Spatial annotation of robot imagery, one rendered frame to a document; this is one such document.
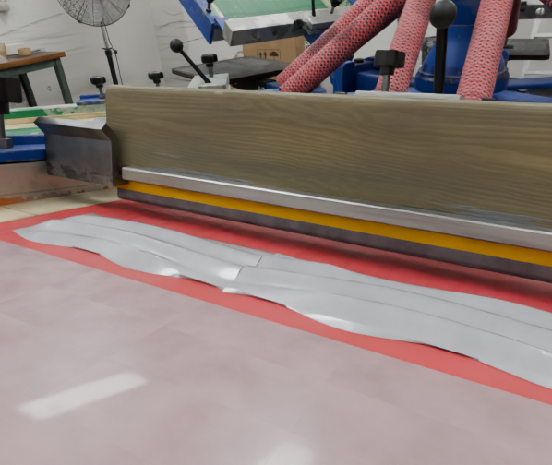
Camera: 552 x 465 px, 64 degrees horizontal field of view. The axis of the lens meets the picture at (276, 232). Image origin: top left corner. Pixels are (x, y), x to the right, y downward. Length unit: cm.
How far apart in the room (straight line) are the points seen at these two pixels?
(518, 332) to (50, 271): 24
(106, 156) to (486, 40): 59
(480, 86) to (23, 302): 64
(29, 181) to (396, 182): 32
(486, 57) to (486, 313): 57
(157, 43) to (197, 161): 556
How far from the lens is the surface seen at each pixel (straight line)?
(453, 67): 103
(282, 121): 31
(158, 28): 585
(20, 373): 18
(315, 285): 23
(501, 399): 18
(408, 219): 27
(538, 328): 23
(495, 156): 28
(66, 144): 43
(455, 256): 30
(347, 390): 16
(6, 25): 469
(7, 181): 44
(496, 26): 81
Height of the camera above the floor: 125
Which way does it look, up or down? 30 degrees down
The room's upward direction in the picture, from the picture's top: 5 degrees counter-clockwise
